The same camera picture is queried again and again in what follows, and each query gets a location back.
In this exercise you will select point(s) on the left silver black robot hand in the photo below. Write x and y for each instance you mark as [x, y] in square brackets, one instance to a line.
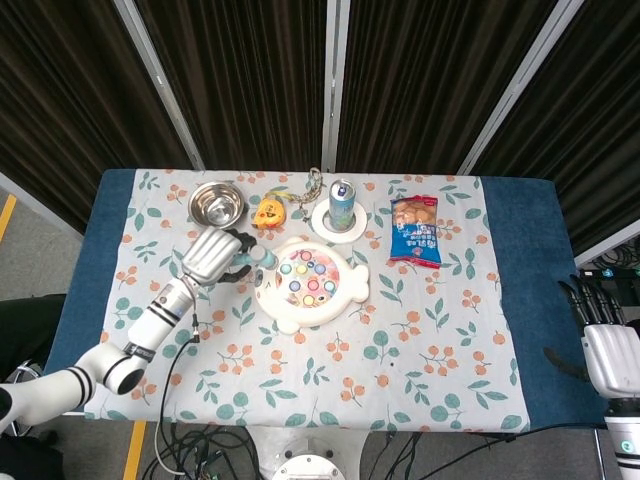
[210, 255]

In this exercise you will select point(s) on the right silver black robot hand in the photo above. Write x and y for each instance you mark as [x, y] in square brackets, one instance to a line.
[612, 355]

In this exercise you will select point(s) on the teal grey toy hammer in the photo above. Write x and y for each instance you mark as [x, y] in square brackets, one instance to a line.
[264, 257]

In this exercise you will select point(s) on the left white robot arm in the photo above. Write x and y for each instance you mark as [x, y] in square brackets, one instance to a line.
[150, 327]

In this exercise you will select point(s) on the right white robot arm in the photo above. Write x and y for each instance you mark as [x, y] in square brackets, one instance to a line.
[625, 440]

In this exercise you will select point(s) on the white whack-a-mole toy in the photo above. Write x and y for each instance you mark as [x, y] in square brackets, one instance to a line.
[320, 305]

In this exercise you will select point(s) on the stainless steel bowl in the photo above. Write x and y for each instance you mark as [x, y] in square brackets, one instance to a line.
[217, 205]

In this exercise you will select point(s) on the yellow tape measure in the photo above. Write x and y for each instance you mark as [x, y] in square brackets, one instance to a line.
[270, 212]

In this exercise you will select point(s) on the black power strip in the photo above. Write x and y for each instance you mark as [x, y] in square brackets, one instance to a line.
[607, 273]

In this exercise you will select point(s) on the tall light blue drink can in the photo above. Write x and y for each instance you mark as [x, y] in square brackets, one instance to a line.
[341, 207]

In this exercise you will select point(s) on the dark blue table cover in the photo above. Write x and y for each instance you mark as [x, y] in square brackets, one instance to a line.
[520, 240]

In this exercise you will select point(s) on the white tape roll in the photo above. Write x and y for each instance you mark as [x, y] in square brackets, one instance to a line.
[357, 225]

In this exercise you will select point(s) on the dark pleated curtain panel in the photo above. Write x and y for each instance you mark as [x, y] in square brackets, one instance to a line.
[250, 80]
[60, 100]
[425, 80]
[600, 125]

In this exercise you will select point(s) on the floral orange fruit tablecloth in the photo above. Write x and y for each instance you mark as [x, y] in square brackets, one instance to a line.
[350, 370]

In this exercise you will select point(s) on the blue snack bag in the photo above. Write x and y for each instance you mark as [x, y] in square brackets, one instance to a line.
[415, 235]

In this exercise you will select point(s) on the grey metal frame post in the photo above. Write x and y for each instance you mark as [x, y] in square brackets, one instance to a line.
[160, 85]
[336, 85]
[520, 90]

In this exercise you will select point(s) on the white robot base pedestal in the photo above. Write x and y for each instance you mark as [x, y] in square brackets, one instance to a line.
[310, 460]

